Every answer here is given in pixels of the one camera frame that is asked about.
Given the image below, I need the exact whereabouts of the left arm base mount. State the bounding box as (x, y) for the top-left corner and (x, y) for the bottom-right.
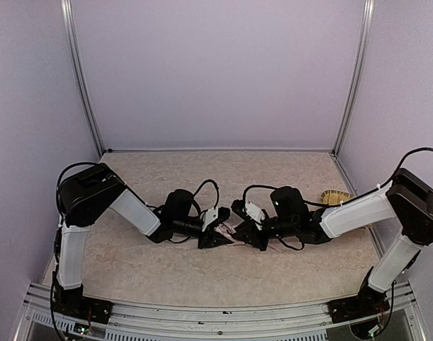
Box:
(53, 291), (113, 325)

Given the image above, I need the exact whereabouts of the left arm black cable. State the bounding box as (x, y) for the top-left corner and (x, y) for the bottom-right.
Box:
(193, 178), (221, 210)

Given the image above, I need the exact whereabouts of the aluminium front rail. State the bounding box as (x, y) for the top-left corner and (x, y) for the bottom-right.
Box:
(13, 280), (427, 341)

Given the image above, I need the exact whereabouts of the aluminium frame post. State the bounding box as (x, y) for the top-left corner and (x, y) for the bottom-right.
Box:
(332, 0), (375, 158)
(60, 0), (105, 158)

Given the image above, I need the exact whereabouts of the left aluminium frame post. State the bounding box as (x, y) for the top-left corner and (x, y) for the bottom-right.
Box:
(60, 0), (105, 158)

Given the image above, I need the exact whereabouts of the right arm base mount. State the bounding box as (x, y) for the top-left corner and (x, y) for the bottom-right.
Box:
(327, 292), (390, 323)

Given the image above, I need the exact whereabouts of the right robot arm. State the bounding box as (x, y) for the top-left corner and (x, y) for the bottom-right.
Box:
(231, 168), (433, 293)

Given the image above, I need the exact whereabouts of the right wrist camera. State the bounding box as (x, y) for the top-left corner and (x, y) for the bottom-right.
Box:
(231, 200), (266, 224)

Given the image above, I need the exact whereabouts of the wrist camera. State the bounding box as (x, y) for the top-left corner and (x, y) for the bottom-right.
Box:
(231, 200), (266, 224)
(202, 207), (231, 232)

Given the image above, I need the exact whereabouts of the woven bamboo tray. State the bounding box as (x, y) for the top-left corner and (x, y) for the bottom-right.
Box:
(319, 190), (371, 239)

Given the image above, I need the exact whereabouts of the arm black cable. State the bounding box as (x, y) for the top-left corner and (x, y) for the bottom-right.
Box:
(193, 178), (221, 210)
(378, 147), (433, 189)

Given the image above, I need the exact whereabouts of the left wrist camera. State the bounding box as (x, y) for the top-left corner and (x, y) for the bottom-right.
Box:
(202, 207), (231, 232)

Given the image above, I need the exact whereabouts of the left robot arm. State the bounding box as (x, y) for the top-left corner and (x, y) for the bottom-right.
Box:
(55, 162), (232, 291)

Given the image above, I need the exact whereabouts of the right aluminium frame post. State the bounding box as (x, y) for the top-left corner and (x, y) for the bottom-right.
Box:
(332, 0), (375, 158)

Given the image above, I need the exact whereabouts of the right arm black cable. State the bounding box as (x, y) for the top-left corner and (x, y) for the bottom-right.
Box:
(378, 147), (433, 189)

